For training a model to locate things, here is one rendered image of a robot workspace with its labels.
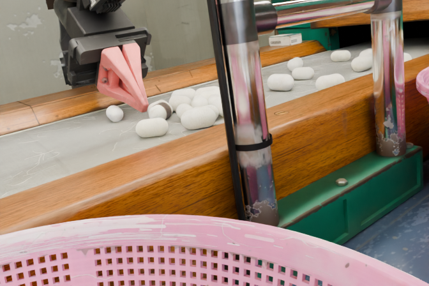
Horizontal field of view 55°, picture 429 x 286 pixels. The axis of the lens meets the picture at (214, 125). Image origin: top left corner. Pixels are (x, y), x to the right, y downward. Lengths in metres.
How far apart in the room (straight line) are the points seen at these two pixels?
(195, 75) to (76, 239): 0.52
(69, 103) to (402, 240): 0.44
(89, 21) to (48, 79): 2.08
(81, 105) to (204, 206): 0.37
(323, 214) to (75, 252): 0.17
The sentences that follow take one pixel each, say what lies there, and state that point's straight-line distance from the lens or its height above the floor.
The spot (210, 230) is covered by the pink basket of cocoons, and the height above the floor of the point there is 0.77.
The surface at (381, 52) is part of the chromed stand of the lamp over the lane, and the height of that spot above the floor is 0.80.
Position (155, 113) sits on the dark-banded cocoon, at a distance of 0.45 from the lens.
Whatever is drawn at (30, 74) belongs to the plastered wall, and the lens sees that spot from 2.56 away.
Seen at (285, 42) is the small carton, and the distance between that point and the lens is 0.86.
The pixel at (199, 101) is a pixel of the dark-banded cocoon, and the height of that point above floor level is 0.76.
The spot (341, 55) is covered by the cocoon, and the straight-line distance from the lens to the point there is 0.72.
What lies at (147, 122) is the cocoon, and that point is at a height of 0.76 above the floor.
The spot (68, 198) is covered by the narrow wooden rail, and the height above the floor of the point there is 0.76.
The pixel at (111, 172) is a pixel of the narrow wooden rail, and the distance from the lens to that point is 0.25.
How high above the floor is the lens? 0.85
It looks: 15 degrees down
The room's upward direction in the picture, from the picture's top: 8 degrees counter-clockwise
